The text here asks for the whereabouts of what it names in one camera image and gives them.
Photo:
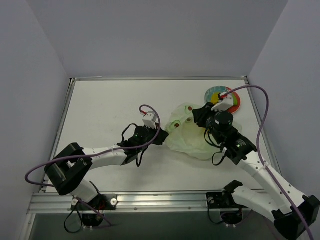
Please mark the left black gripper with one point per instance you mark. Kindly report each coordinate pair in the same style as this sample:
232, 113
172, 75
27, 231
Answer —
153, 135

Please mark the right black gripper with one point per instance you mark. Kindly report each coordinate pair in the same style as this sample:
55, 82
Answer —
204, 115

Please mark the light green plastic bag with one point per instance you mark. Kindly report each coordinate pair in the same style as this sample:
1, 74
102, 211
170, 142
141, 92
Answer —
185, 136

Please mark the yellow fake fruit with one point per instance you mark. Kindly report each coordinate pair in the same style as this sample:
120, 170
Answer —
215, 98

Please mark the green fake fruit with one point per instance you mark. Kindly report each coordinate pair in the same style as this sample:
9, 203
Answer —
235, 101

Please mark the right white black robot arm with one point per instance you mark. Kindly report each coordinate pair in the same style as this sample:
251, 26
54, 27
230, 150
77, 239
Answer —
291, 211

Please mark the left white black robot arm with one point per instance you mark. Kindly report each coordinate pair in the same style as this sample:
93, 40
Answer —
68, 175

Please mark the red teal floral plate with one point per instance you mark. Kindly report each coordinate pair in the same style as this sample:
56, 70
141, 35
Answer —
210, 91

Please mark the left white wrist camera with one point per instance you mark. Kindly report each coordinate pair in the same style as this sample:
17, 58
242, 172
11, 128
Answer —
150, 120

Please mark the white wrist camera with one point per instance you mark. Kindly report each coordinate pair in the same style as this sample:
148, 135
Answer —
226, 102
150, 120

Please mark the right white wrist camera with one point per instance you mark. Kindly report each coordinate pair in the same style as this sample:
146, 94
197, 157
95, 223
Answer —
226, 102

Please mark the aluminium front rail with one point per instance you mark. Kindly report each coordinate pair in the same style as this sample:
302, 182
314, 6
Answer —
128, 202

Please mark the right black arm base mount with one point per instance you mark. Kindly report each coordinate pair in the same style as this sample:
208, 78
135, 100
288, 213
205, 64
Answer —
220, 200

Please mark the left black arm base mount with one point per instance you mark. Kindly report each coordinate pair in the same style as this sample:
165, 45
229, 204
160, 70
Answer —
102, 202

